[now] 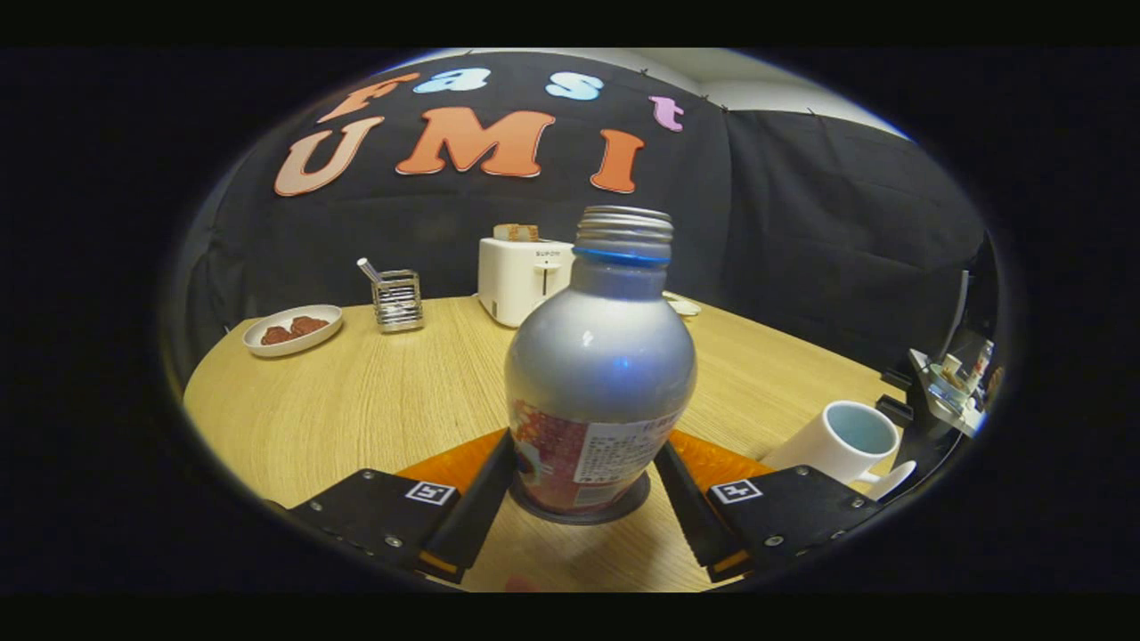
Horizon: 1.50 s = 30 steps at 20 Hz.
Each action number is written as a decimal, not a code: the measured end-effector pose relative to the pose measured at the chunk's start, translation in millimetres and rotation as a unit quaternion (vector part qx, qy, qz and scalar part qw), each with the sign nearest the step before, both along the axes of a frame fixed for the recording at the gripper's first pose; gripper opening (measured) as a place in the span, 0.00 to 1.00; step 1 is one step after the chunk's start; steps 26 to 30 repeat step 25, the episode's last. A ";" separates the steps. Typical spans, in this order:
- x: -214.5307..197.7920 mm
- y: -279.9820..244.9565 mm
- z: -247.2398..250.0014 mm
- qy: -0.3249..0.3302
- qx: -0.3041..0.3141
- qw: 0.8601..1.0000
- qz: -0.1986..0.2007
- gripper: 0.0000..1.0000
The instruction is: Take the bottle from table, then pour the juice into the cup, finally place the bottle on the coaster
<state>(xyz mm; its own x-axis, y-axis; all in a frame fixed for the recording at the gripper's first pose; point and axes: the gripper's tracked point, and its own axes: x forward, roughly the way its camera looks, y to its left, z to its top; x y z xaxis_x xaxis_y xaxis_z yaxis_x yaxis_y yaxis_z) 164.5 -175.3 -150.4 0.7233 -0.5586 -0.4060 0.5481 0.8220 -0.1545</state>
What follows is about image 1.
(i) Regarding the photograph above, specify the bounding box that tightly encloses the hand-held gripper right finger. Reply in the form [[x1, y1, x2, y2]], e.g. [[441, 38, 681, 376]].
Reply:
[[653, 431, 884, 584]]

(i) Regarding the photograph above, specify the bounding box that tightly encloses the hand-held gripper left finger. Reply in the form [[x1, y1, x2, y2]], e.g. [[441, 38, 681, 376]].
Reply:
[[287, 429, 517, 586]]

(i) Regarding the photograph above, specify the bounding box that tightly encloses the dark round coaster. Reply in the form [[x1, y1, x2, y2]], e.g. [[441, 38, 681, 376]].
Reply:
[[508, 472, 651, 526]]

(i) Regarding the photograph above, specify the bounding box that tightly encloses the white cup blue inside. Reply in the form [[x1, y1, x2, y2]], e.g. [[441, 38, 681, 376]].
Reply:
[[761, 400, 918, 501]]

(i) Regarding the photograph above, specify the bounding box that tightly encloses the silver juice bottle pink label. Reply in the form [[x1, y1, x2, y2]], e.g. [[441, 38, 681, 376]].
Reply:
[[504, 206, 698, 517]]

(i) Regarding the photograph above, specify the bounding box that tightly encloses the wooden table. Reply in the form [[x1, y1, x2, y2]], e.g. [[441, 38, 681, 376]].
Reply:
[[183, 294, 909, 593]]

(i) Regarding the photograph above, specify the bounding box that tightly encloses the white toaster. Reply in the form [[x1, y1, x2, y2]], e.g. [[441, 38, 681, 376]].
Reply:
[[477, 237, 576, 329]]

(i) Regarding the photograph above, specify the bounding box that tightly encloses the white oval plate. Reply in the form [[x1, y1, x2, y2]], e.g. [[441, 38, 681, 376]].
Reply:
[[242, 304, 344, 359]]

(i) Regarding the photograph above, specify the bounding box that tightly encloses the grey equipment stand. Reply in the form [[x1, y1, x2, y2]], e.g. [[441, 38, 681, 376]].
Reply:
[[907, 267, 1003, 446]]

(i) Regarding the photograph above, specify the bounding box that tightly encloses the metal wire holder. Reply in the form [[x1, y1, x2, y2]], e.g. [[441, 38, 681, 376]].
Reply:
[[371, 270, 425, 334]]

